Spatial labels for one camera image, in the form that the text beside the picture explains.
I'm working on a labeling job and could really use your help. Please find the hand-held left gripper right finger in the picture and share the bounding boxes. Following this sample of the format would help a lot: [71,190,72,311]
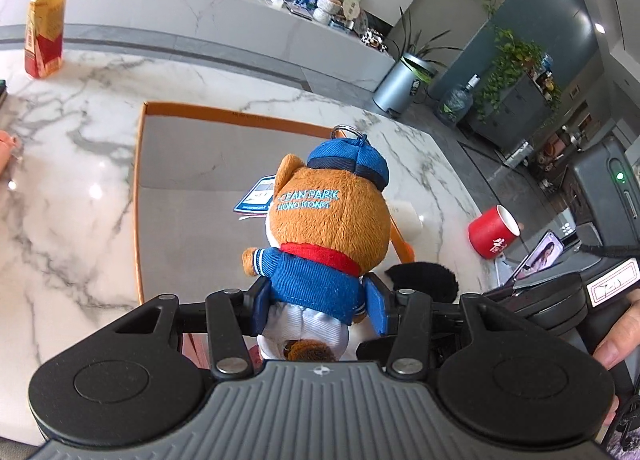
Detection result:
[365,274,531,377]

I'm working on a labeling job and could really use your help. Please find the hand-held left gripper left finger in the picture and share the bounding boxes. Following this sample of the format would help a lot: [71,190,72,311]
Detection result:
[107,282,273,377]

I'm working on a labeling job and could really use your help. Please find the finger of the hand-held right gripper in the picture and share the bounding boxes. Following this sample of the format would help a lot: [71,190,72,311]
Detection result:
[482,288,588,336]
[514,274,585,291]

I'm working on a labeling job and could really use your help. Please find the brown bear plush keychain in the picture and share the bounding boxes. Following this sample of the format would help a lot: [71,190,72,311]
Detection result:
[234,125,392,362]

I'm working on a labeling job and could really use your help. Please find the orange cardboard box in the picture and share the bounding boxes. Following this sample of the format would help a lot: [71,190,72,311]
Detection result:
[131,100,417,308]

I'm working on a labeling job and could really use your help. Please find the person's right hand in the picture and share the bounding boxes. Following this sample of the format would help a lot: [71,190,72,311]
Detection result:
[592,290,640,371]

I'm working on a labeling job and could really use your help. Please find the smartphone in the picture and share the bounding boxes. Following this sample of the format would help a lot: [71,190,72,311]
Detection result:
[512,230,565,287]

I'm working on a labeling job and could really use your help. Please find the red paper cup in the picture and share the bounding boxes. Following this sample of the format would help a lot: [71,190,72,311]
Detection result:
[467,205,527,259]

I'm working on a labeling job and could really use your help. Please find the dark grey sideboard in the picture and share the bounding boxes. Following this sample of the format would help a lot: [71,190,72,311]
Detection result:
[457,71,566,153]

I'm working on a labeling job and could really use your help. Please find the hanging green vine plant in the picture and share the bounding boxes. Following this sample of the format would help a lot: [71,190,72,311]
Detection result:
[474,26,557,122]

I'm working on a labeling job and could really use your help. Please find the clear water jug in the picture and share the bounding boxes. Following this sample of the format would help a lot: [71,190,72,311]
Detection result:
[434,74,484,129]

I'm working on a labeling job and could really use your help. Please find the grey trash can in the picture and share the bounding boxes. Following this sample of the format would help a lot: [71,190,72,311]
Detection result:
[372,52,437,119]

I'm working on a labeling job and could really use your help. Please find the long-leaf potted plant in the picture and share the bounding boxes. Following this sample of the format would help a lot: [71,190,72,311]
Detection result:
[390,7,465,86]

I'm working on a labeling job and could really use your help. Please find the black white cow toy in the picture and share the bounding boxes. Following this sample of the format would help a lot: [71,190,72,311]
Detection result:
[360,27,390,52]

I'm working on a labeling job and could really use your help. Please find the teddy bear on shelf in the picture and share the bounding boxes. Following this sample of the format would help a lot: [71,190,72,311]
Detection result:
[312,0,342,24]

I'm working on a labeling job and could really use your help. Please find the white marble television cabinet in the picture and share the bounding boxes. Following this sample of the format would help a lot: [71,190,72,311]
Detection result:
[0,0,399,93]

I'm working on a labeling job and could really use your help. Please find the yellow red drink bottle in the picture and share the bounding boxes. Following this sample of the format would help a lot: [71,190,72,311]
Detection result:
[23,0,69,80]

